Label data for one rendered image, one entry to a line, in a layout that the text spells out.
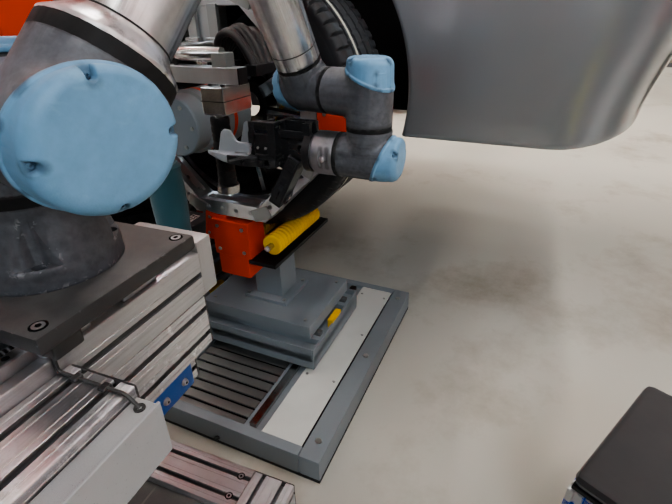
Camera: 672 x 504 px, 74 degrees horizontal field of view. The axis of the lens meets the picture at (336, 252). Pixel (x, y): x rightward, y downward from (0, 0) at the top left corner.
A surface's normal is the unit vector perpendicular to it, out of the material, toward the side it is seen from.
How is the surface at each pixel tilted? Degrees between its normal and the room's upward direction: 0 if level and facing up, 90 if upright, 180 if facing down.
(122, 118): 96
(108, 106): 96
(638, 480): 0
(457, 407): 0
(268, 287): 90
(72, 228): 73
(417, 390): 0
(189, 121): 90
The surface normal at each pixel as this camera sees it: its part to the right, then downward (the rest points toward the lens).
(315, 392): -0.01, -0.88
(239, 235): -0.40, 0.44
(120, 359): 0.93, 0.16
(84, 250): 0.80, -0.03
